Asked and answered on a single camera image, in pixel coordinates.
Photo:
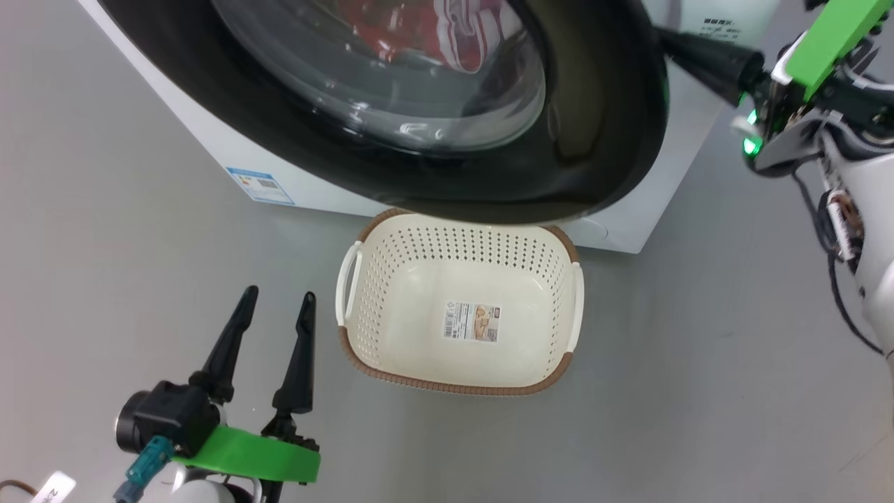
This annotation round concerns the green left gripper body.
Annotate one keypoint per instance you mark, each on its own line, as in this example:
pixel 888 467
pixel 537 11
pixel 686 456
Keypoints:
pixel 251 454

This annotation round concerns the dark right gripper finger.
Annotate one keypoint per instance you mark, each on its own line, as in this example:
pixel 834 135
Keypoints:
pixel 712 63

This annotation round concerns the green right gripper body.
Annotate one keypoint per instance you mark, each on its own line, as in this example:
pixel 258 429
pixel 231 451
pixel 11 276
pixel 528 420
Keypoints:
pixel 831 42

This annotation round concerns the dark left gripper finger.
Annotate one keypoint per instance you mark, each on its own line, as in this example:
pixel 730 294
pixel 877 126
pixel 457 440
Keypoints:
pixel 227 349
pixel 300 363

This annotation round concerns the black glass washing machine door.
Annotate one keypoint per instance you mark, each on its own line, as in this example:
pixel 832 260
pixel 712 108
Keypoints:
pixel 594 140

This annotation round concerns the red and white garment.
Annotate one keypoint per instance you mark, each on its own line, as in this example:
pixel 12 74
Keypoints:
pixel 391 28

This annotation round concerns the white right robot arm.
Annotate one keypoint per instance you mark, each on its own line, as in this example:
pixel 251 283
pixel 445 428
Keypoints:
pixel 880 230

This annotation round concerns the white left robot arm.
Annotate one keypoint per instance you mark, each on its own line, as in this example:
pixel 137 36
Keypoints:
pixel 202 492

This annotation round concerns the cream perforated laundry basket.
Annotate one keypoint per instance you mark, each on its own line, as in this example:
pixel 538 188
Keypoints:
pixel 419 335

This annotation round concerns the white front-load washing machine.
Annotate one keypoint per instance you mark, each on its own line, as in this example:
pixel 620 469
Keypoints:
pixel 649 195

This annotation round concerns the basket product label sticker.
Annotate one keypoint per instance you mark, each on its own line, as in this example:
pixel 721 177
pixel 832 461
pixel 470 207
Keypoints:
pixel 471 323

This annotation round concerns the black text instruction sticker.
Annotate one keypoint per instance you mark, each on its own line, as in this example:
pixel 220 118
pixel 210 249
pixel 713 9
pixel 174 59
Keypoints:
pixel 721 30

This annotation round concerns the blue energy label sticker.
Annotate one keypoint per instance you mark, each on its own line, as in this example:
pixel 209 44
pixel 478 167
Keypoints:
pixel 260 186

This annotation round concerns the white paper tag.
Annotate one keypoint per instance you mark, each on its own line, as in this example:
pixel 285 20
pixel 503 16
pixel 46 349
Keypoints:
pixel 54 489

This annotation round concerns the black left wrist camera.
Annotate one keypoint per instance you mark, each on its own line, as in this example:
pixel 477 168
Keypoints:
pixel 167 416

